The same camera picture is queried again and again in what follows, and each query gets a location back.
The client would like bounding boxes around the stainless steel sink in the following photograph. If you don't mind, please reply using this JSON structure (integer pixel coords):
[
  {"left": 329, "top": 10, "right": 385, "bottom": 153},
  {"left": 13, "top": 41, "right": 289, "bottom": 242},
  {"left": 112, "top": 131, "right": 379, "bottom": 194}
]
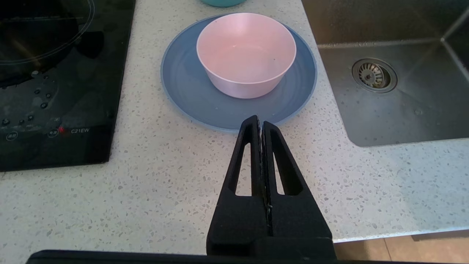
[{"left": 301, "top": 0, "right": 469, "bottom": 148}]

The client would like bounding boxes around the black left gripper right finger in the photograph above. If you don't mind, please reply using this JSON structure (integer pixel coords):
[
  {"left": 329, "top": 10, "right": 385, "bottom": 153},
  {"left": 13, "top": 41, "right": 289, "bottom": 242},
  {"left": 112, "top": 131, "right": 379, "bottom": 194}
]
[{"left": 262, "top": 121, "right": 336, "bottom": 259}]

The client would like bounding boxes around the metal sink drain strainer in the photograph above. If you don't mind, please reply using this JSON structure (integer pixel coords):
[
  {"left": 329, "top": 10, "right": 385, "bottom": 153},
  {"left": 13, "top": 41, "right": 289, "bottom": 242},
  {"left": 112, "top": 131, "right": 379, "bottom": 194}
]
[{"left": 352, "top": 58, "right": 398, "bottom": 93}]

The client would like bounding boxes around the teal bowl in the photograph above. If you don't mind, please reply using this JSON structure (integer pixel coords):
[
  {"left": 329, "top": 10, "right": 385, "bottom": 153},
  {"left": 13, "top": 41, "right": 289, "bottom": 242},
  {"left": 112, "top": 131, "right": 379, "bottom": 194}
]
[{"left": 200, "top": 0, "right": 247, "bottom": 8}]

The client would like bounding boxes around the blue round plate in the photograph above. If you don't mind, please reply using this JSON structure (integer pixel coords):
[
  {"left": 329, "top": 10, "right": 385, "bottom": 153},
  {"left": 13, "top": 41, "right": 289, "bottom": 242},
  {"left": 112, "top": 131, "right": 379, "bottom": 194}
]
[{"left": 160, "top": 14, "right": 318, "bottom": 132}]

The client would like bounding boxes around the pink bowl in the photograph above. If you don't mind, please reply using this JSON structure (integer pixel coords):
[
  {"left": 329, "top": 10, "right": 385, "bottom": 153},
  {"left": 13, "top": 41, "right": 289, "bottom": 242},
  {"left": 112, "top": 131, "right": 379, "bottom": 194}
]
[{"left": 196, "top": 13, "right": 297, "bottom": 99}]

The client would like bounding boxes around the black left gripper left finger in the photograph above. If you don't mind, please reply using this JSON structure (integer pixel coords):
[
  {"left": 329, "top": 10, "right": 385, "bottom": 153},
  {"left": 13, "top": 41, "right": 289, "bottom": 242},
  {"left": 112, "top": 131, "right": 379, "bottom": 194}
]
[{"left": 206, "top": 115, "right": 272, "bottom": 258}]

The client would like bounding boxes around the black induction cooktop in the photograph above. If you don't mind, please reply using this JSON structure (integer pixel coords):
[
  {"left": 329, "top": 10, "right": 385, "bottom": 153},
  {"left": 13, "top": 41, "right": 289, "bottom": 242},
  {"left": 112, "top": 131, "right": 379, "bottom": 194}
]
[{"left": 0, "top": 0, "right": 136, "bottom": 173}]

